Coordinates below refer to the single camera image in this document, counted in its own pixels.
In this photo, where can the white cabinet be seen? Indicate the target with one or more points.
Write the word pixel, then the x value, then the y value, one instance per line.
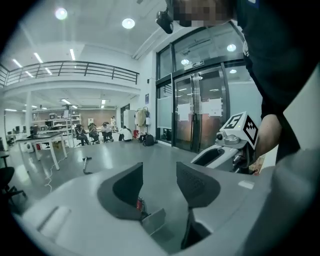
pixel 128 119

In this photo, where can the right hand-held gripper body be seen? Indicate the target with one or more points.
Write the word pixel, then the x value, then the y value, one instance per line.
pixel 236 140

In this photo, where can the black backpack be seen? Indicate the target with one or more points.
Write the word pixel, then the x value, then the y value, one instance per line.
pixel 149 140

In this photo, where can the blue wall poster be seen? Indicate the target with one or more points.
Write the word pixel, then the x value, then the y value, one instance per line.
pixel 146 98

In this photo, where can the door exit sign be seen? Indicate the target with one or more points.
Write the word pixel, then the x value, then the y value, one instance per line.
pixel 197 64

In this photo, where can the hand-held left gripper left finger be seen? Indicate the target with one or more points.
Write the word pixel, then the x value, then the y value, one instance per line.
pixel 117 200

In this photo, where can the person's black shirt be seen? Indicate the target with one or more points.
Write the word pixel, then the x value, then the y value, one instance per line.
pixel 275 57

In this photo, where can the metal tube with black end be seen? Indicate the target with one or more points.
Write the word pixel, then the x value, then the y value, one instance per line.
pixel 87 165

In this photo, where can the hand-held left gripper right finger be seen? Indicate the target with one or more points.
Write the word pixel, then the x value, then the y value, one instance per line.
pixel 197 187

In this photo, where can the white paper sheet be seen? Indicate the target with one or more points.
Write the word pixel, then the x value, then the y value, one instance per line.
pixel 183 112
pixel 213 107

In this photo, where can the coat rack with coats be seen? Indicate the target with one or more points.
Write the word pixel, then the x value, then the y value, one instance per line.
pixel 141 118

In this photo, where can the black balcony railing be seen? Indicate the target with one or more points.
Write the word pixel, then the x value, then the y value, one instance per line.
pixel 70 71

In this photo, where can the white storage shelf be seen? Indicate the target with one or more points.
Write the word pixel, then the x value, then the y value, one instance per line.
pixel 63 121

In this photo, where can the glass double door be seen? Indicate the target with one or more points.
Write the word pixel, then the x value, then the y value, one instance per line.
pixel 200 110

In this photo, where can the black office chair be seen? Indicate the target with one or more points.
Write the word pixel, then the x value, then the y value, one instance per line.
pixel 7 180

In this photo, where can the black head-worn camera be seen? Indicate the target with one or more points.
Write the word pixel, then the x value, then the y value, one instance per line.
pixel 165 19

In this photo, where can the round ceiling light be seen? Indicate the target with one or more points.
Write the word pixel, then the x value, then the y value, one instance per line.
pixel 61 13
pixel 128 23

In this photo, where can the black-topped white table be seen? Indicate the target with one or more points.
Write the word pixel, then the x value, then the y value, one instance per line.
pixel 41 140

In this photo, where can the person's right forearm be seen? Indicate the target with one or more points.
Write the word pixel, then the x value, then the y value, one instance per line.
pixel 268 135

